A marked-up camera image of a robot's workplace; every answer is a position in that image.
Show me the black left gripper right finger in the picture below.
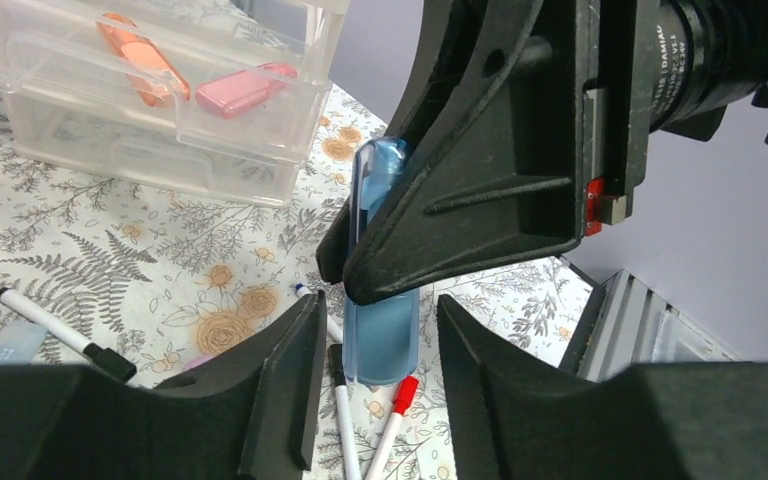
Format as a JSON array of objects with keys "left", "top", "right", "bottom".
[{"left": 437, "top": 295, "right": 768, "bottom": 479}]

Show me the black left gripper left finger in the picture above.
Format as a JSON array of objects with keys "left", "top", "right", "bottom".
[{"left": 0, "top": 296, "right": 327, "bottom": 479}]

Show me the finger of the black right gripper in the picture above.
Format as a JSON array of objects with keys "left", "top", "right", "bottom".
[
  {"left": 316, "top": 1, "right": 464, "bottom": 284},
  {"left": 343, "top": 1, "right": 586, "bottom": 305}
]

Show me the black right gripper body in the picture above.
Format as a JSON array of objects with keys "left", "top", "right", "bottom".
[{"left": 583, "top": 1, "right": 768, "bottom": 236}]

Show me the white plastic drawer unit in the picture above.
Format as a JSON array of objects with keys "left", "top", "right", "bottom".
[{"left": 0, "top": 1, "right": 349, "bottom": 207}]

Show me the orange highlighter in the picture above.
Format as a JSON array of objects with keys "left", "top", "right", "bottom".
[{"left": 96, "top": 12, "right": 191, "bottom": 108}]

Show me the pink purple highlighter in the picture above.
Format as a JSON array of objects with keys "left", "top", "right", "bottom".
[{"left": 183, "top": 355, "right": 214, "bottom": 371}]

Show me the black cap marker right group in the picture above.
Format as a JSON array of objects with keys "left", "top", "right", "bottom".
[{"left": 328, "top": 343, "right": 362, "bottom": 480}]

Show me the blue cap marker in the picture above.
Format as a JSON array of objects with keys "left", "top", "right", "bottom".
[{"left": 292, "top": 283, "right": 344, "bottom": 344}]

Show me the red cap marker upper right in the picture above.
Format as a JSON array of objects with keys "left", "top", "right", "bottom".
[{"left": 365, "top": 376, "right": 419, "bottom": 480}]

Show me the black cap whiteboard marker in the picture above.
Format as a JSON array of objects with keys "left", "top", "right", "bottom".
[{"left": 0, "top": 288, "right": 137, "bottom": 383}]

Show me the floral table cloth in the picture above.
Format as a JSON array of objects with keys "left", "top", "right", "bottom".
[{"left": 0, "top": 87, "right": 596, "bottom": 479}]

